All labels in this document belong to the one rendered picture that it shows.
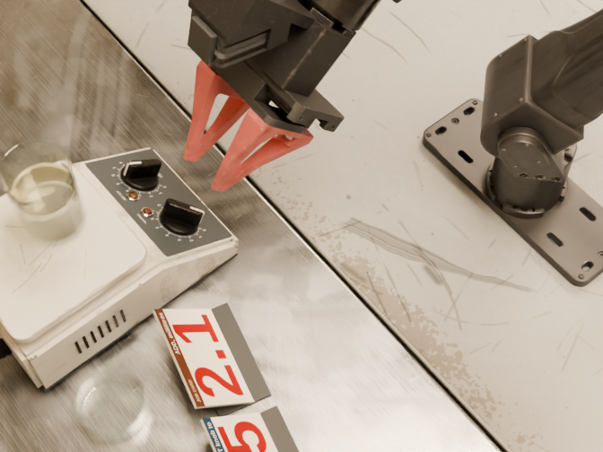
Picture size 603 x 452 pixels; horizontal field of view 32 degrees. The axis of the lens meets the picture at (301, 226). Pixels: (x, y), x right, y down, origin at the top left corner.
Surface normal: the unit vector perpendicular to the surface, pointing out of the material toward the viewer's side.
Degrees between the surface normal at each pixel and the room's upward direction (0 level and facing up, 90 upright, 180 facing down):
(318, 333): 0
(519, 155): 90
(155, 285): 90
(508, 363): 0
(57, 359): 90
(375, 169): 0
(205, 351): 40
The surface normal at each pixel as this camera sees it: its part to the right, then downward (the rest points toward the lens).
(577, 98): -0.07, 0.73
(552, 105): -0.20, 0.83
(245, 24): 0.63, 0.67
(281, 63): -0.51, -0.04
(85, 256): -0.02, -0.51
